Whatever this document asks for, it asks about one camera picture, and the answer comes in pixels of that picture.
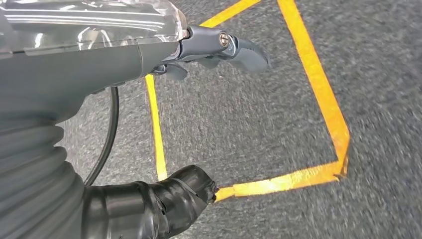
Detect yellow floor tape square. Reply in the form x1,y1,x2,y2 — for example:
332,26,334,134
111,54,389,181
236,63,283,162
145,0,351,203

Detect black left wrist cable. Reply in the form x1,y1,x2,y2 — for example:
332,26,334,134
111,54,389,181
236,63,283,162
84,86,120,186

